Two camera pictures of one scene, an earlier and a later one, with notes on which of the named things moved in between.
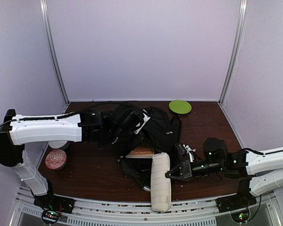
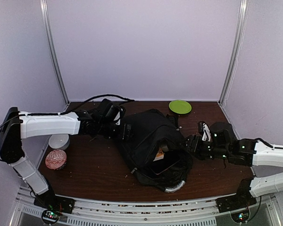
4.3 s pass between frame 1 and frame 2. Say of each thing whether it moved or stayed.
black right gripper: moved
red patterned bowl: stayed
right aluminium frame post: stayed
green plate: stayed
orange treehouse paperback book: moved
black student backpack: moved
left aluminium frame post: stayed
